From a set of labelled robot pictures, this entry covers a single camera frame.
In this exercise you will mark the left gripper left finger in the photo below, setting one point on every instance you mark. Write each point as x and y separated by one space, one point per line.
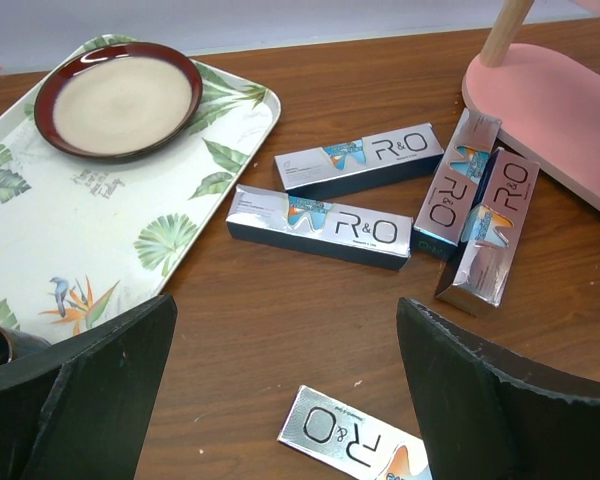
80 409

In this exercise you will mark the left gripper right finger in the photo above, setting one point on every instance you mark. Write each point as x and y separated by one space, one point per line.
485 412

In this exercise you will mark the silver R&O box front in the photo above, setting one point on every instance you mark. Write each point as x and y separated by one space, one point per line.
350 440

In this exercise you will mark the silver r&o box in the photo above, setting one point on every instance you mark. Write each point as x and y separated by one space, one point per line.
475 277
350 440
377 160
323 228

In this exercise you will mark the dark small cup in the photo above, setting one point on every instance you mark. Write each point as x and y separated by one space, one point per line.
15 344

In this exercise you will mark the floral leaf pattern tray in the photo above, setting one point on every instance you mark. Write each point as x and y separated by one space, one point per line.
80 243

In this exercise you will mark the silver R&O box diagonal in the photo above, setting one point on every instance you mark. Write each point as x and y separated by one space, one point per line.
446 206

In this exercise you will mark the silver R&O box top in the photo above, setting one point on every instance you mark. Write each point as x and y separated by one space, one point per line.
377 160

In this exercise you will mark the red rimmed beige plate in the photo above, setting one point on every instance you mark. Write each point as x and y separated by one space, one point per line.
118 101

